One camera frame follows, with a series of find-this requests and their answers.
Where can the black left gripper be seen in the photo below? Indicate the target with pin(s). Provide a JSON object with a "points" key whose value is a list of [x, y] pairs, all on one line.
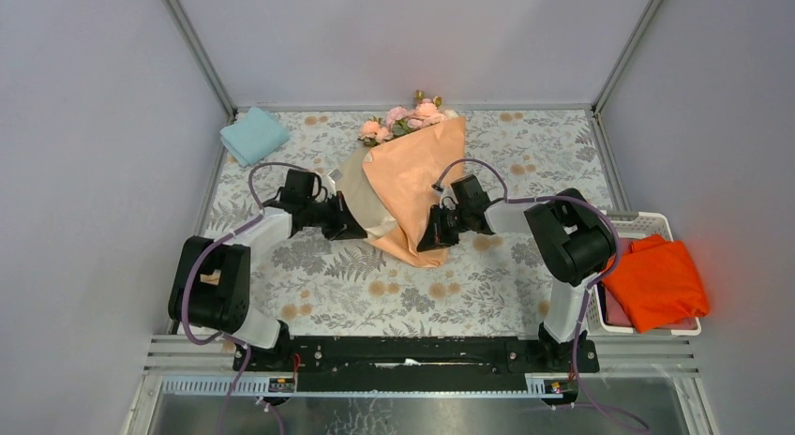
{"points": [[344, 225]]}

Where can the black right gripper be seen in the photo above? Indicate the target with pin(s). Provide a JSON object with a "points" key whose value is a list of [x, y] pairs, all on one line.
{"points": [[435, 235]]}

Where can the peach wrapping paper sheet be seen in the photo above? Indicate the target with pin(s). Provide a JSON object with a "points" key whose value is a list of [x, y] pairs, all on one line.
{"points": [[388, 188]]}

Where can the pile of fake flowers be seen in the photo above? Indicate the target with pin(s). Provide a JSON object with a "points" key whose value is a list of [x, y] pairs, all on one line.
{"points": [[400, 121]]}

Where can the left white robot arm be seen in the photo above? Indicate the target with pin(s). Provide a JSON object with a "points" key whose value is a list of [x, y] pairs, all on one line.
{"points": [[210, 295]]}

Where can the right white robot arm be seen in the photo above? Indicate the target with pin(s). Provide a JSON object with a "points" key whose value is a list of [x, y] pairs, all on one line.
{"points": [[574, 239]]}

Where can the floral patterned tablecloth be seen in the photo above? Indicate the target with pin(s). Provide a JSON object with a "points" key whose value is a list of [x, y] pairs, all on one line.
{"points": [[490, 285]]}

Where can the light blue folded towel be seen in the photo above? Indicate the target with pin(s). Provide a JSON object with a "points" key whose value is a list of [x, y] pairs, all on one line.
{"points": [[253, 136]]}

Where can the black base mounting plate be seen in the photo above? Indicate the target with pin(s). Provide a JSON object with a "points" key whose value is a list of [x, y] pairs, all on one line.
{"points": [[416, 364]]}

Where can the white plastic basket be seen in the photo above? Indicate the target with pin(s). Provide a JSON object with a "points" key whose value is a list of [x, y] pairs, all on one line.
{"points": [[631, 226]]}

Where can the pink cloth in basket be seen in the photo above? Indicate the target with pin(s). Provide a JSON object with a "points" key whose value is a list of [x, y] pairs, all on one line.
{"points": [[616, 316]]}

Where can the orange folded cloth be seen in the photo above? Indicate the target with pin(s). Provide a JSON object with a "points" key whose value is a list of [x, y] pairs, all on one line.
{"points": [[657, 283]]}

